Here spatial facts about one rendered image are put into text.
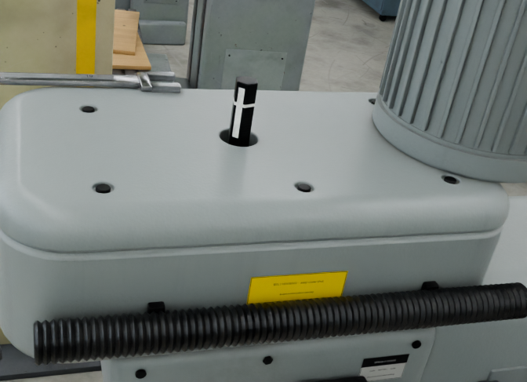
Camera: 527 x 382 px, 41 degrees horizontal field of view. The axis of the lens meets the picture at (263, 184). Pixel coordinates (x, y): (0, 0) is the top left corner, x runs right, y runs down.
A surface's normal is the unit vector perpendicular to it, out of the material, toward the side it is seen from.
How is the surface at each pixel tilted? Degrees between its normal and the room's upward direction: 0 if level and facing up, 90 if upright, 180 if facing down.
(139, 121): 0
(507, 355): 90
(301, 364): 90
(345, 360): 90
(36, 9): 90
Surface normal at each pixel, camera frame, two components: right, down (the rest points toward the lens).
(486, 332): 0.28, 0.52
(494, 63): -0.34, 0.43
